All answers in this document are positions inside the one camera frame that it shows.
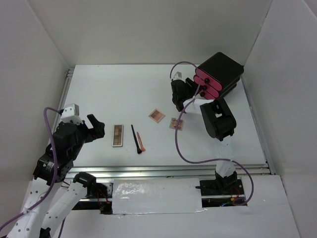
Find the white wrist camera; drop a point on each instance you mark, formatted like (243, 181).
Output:
(177, 76)
(70, 114)

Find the black makeup brush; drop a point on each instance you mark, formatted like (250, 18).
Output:
(139, 151)

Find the clear nine-pan eyeshadow palette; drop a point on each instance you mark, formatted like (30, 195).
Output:
(175, 123)

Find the pink makeup brush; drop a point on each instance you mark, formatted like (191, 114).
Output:
(140, 142)

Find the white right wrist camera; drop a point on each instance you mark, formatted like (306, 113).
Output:
(177, 76)

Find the pink bottom drawer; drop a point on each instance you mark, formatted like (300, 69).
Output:
(208, 92)

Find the white taped cover panel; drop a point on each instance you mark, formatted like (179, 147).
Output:
(156, 196)

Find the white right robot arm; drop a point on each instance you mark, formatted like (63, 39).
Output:
(219, 123)

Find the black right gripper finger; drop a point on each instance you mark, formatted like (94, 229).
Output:
(192, 84)
(196, 95)

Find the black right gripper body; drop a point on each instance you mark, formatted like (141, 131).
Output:
(174, 99)

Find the pink top drawer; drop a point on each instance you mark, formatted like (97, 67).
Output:
(202, 77)

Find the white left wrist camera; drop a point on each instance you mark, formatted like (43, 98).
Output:
(70, 114)

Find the long silver eyeshadow palette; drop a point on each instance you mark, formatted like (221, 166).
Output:
(117, 140)

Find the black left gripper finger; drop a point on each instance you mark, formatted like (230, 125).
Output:
(97, 125)
(94, 134)

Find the black drawer organizer cabinet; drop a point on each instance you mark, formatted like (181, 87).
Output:
(225, 70)

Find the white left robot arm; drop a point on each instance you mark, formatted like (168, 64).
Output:
(39, 218)

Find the pink drawer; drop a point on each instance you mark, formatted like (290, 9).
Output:
(202, 77)
(210, 90)

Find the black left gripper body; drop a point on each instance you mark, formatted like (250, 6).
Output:
(82, 132)

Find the square brown eyeshadow palette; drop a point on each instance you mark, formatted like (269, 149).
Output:
(156, 115)

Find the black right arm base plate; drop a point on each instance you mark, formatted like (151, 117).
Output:
(212, 188)

